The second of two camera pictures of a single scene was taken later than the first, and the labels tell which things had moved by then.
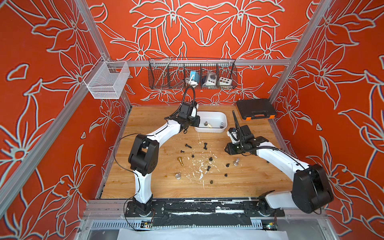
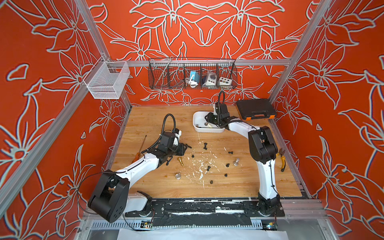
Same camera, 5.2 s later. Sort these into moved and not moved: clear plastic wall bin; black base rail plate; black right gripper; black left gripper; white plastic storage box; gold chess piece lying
Moved: black right gripper; black left gripper
Not moved: white plastic storage box; gold chess piece lying; clear plastic wall bin; black base rail plate
